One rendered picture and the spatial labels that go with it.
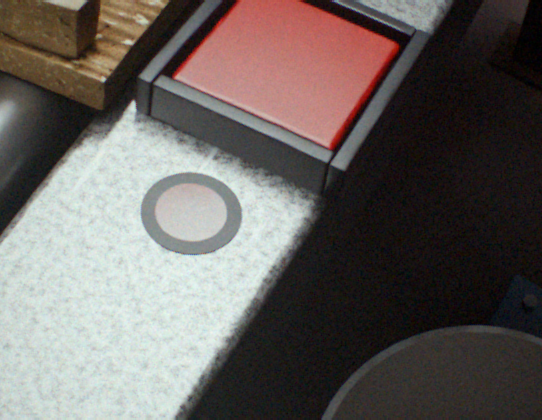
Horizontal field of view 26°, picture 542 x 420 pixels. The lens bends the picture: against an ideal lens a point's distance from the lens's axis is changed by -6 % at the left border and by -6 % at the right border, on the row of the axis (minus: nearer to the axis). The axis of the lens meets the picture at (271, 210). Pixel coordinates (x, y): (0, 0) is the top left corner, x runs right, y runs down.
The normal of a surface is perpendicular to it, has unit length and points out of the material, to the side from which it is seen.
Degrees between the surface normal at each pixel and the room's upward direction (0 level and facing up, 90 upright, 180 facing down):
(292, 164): 90
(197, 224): 0
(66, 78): 90
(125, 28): 0
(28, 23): 84
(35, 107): 32
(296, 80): 0
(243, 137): 90
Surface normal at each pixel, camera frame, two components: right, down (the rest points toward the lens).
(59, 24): -0.37, 0.71
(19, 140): 0.65, -0.18
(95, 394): 0.11, -0.61
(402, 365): 0.46, 0.70
